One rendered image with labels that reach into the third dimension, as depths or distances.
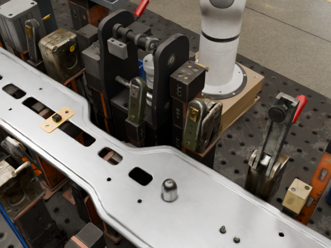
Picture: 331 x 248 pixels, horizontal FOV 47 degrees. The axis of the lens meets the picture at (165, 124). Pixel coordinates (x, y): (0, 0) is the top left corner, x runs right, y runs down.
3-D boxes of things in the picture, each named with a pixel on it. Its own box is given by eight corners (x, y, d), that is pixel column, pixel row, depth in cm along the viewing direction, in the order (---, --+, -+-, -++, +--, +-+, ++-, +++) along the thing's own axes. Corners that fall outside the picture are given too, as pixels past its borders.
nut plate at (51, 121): (49, 134, 88) (47, 130, 87) (38, 126, 90) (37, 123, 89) (76, 113, 93) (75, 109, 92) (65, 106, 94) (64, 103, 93)
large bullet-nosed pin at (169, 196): (158, 200, 78) (157, 182, 73) (168, 190, 79) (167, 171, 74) (171, 208, 76) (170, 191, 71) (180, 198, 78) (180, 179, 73)
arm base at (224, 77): (206, 52, 139) (211, 6, 125) (252, 73, 131) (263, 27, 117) (175, 79, 129) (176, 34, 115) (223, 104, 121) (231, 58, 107)
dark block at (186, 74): (171, 183, 114) (169, 75, 83) (184, 168, 118) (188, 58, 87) (184, 192, 112) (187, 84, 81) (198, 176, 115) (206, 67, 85)
